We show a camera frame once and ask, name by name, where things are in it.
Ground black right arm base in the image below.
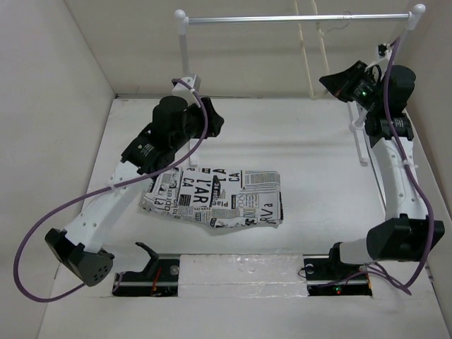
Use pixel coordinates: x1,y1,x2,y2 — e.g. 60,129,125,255
297,246,373,297

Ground white metal clothes rack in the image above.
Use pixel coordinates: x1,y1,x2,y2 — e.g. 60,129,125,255
170,3,427,167

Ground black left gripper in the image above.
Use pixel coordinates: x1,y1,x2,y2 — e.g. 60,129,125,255
171,98,223,152

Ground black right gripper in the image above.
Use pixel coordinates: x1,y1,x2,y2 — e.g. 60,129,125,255
319,59,383,112

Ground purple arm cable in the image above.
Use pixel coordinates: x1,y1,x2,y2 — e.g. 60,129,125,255
12,78,208,303
356,35,436,296

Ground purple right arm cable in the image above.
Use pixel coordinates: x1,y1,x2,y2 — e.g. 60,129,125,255
356,35,436,296

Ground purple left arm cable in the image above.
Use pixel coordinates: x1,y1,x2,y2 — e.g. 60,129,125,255
12,78,208,303

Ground newspaper print trousers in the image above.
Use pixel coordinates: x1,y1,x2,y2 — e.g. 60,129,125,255
139,167,284,229

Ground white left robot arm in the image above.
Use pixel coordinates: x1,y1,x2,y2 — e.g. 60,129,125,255
44,96,224,287

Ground aluminium rail right side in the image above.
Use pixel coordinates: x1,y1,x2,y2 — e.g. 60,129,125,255
367,146,386,213

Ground beige clothes hanger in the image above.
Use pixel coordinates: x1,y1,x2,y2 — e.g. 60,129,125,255
286,19,352,100

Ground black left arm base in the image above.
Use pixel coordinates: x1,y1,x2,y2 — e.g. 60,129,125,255
112,242,181,297

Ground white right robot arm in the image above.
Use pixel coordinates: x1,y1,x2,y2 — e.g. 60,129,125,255
319,61,445,278

